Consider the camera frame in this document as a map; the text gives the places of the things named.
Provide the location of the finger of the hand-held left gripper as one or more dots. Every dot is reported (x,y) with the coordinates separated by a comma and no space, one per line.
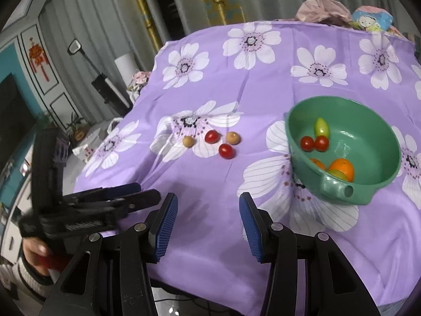
(130,188)
(144,199)

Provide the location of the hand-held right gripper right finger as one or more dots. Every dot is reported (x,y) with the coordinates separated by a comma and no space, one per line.
(251,223)

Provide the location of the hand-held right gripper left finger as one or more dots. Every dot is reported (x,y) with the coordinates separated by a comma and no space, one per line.
(166,223)

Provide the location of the orange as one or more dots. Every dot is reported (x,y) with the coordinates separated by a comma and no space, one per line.
(343,168)
(315,164)

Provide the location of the green oval fruit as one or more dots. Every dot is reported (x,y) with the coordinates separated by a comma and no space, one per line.
(321,126)
(336,174)

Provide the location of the red cherry tomato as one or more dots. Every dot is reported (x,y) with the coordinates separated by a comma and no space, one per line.
(211,136)
(321,143)
(307,143)
(226,150)

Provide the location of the green plastic bowl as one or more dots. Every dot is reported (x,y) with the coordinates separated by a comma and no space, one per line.
(361,131)

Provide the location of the person's left forearm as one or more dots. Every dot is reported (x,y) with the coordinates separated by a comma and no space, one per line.
(19,278)

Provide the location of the person's left hand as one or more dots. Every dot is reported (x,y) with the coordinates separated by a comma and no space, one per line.
(34,250)

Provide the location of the potted plant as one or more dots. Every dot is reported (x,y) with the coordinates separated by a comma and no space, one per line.
(76,126)

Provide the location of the black television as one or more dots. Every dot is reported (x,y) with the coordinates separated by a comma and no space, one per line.
(13,115)

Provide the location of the tan longan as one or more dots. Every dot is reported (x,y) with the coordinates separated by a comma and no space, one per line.
(233,137)
(188,141)

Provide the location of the black stand with mirror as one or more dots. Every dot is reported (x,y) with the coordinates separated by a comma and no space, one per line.
(105,87)

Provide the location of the white cylinder appliance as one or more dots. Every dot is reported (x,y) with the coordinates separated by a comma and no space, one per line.
(125,69)

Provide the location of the purple floral tablecloth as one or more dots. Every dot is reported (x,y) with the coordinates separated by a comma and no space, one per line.
(263,82)

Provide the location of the grey curtain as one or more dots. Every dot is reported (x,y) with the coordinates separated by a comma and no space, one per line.
(98,16)

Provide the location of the gold curtain trim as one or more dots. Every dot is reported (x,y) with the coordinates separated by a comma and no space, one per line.
(144,10)

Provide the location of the pink cloth bundle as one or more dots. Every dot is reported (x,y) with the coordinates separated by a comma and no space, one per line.
(322,8)

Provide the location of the colourful snack packet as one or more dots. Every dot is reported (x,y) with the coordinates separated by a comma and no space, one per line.
(371,19)

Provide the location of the red knot wall decoration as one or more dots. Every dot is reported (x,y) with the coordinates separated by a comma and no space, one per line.
(37,56)

